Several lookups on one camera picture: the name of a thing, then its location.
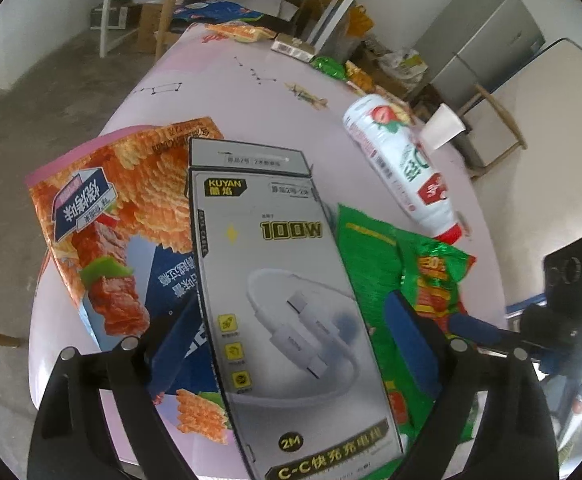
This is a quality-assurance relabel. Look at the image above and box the grey cable box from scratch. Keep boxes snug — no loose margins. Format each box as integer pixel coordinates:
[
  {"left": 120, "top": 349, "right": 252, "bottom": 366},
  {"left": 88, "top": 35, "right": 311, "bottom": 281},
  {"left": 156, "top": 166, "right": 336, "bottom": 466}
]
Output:
[{"left": 187, "top": 136, "right": 406, "bottom": 480}]

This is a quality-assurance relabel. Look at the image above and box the wooden chair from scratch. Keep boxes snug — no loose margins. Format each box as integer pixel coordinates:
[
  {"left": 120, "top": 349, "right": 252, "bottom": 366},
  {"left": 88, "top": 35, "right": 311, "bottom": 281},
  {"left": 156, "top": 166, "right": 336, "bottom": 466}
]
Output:
[{"left": 458, "top": 82, "right": 529, "bottom": 181}]

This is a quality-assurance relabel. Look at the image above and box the small green packet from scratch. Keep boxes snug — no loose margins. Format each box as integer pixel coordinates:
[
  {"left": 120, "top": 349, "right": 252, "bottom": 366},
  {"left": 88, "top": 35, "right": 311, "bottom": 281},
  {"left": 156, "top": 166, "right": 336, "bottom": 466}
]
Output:
[{"left": 311, "top": 55, "right": 347, "bottom": 81}]

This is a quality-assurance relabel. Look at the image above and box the white panel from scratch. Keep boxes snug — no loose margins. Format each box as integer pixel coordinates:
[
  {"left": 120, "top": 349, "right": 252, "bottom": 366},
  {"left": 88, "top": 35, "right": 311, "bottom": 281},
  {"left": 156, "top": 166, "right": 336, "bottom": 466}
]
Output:
[{"left": 471, "top": 37, "right": 582, "bottom": 181}]

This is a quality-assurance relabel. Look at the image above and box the cardboard box with paper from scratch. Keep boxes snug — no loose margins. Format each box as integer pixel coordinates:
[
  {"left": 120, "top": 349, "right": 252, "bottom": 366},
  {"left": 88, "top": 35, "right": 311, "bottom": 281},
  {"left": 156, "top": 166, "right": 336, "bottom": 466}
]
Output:
[{"left": 358, "top": 42, "right": 429, "bottom": 106}]

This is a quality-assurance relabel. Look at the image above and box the blue snack bag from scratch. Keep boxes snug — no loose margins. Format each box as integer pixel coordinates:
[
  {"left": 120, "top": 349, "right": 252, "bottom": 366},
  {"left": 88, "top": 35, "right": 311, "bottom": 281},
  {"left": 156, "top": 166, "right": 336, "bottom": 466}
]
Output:
[{"left": 176, "top": 0, "right": 264, "bottom": 23}]

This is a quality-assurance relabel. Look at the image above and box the white paper cup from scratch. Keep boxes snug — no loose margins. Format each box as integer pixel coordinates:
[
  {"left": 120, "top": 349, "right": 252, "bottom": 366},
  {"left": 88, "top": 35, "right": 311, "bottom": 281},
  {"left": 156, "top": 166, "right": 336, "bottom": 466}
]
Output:
[{"left": 418, "top": 102, "right": 464, "bottom": 151}]

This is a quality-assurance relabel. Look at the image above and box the yellow bag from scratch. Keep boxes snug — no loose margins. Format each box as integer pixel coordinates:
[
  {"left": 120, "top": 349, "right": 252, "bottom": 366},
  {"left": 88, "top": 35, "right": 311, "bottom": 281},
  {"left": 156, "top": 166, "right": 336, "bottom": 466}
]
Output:
[{"left": 348, "top": 5, "right": 375, "bottom": 37}]

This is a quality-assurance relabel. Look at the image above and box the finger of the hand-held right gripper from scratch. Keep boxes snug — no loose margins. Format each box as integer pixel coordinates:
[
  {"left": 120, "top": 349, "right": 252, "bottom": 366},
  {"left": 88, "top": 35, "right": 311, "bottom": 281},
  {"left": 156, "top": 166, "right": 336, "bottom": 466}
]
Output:
[{"left": 448, "top": 312, "right": 522, "bottom": 352}]

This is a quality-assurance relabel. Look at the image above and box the orange snack packet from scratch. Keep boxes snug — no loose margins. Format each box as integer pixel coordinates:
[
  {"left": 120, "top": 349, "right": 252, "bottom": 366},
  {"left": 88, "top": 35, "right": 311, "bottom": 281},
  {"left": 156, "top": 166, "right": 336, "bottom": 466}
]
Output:
[{"left": 206, "top": 22, "right": 278, "bottom": 44}]

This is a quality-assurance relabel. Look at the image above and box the small orange packet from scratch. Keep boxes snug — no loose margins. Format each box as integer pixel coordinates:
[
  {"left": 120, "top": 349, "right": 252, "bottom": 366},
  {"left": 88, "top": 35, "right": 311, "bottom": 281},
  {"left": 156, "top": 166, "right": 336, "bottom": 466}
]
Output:
[{"left": 346, "top": 60, "right": 373, "bottom": 92}]

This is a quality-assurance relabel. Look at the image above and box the grey fridge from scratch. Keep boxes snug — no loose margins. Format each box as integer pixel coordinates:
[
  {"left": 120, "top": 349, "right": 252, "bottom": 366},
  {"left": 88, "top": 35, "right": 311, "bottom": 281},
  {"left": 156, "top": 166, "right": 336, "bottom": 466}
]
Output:
[{"left": 413, "top": 0, "right": 544, "bottom": 106}]

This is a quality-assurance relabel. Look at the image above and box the white cigarette box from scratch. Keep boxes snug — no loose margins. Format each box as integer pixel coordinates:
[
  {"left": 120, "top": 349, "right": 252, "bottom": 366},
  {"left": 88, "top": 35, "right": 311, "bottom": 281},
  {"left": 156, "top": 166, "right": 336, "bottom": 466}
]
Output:
[{"left": 271, "top": 32, "right": 317, "bottom": 63}]

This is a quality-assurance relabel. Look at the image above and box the white bottle with red cap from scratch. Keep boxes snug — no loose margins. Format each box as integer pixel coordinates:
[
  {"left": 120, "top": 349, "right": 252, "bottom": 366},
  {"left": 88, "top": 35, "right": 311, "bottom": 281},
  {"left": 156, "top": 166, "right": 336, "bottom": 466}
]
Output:
[{"left": 342, "top": 93, "right": 464, "bottom": 246}]

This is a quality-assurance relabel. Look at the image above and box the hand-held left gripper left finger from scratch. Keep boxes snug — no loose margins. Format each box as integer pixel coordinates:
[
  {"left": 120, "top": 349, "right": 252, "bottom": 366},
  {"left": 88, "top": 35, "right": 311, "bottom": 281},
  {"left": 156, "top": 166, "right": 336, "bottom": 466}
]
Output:
[{"left": 27, "top": 294, "right": 208, "bottom": 480}]

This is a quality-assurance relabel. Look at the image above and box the small crumpled wrapper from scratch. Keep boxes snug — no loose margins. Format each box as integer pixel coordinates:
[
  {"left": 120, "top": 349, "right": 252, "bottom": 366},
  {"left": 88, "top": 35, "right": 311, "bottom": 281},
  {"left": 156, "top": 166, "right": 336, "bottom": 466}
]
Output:
[{"left": 286, "top": 82, "right": 329, "bottom": 110}]

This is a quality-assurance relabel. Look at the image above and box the green and red snack bag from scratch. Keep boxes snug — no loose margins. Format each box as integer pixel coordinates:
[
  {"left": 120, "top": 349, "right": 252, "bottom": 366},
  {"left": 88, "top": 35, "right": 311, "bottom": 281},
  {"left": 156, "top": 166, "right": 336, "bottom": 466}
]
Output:
[{"left": 396, "top": 235, "right": 477, "bottom": 332}]

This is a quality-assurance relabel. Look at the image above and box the wooden frame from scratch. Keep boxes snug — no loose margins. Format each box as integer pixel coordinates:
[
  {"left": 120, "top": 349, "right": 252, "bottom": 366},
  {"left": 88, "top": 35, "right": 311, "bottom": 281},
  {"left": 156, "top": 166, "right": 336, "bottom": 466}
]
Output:
[{"left": 155, "top": 0, "right": 232, "bottom": 61}]

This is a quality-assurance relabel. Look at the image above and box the orange chip bag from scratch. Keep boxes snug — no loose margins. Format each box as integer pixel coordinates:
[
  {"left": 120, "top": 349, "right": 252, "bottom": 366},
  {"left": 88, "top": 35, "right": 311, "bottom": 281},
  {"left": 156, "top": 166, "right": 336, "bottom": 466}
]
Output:
[{"left": 25, "top": 116, "right": 237, "bottom": 446}]

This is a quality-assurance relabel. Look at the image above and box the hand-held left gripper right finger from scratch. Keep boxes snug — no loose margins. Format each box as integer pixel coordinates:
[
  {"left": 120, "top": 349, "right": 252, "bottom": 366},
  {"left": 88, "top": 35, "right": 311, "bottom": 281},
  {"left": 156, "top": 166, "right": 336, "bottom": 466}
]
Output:
[{"left": 382, "top": 290, "right": 560, "bottom": 480}]

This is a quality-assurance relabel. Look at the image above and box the white crate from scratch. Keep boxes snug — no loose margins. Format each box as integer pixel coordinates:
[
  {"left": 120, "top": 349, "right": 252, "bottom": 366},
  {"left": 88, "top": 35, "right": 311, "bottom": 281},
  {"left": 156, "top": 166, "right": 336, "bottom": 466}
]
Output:
[{"left": 91, "top": 0, "right": 139, "bottom": 29}]

